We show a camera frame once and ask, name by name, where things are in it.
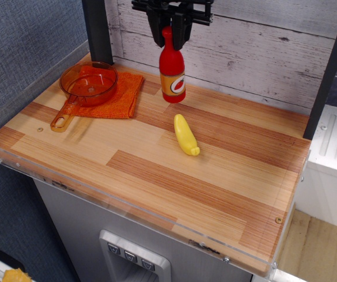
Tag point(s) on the black vertical post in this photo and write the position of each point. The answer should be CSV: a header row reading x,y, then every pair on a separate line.
x,y
322,95
97,31

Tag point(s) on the yellow object bottom left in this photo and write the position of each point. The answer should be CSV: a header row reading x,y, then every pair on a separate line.
x,y
16,275

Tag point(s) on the brass screw right tabletop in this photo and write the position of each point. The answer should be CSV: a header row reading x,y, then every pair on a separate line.
x,y
278,220

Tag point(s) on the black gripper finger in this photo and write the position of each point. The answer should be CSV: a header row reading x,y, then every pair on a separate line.
x,y
158,26
181,29

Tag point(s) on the black left vertical post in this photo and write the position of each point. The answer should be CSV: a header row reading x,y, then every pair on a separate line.
x,y
97,31

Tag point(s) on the grey toy fridge cabinet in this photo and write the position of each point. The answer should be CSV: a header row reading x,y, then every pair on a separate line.
x,y
80,222

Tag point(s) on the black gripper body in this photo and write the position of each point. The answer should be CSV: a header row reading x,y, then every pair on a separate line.
x,y
198,12

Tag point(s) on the orange transparent plastic pan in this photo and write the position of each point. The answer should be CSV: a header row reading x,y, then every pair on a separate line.
x,y
85,84

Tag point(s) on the white plastic drainer unit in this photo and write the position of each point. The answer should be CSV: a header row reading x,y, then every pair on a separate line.
x,y
316,194

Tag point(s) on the yellow toy squash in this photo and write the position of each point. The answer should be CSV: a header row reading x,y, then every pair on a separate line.
x,y
185,137

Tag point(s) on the orange cloth napkin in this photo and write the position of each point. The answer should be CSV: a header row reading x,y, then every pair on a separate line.
x,y
122,105

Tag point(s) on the red ketchup toy bottle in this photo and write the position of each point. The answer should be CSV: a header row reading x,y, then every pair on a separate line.
x,y
172,70

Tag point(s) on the black right vertical post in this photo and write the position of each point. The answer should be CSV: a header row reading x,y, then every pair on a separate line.
x,y
322,95

